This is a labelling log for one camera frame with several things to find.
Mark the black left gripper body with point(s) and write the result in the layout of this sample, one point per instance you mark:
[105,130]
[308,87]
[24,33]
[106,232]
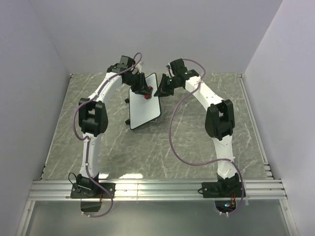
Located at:
[133,82]

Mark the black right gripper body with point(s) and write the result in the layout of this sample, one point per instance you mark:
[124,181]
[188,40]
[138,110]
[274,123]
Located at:
[170,85]

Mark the red and black eraser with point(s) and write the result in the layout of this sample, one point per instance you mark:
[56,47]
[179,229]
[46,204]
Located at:
[148,95]

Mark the small black-framed whiteboard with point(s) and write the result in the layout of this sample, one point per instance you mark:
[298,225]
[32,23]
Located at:
[142,110]

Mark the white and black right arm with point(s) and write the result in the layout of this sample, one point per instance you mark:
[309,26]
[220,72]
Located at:
[219,124]

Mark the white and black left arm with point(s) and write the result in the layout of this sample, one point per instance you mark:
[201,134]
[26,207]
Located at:
[91,116]

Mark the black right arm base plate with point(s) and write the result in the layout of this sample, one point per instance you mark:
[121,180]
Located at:
[221,190]

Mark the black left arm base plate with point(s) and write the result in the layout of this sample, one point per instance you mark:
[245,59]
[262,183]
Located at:
[84,193]

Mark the aluminium right side rail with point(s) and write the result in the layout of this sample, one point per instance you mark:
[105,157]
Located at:
[266,164]

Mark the aluminium rail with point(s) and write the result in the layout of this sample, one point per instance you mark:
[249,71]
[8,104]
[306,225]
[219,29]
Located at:
[155,190]
[266,164]

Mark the aluminium front rail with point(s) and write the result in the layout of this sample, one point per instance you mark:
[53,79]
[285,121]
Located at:
[155,190]

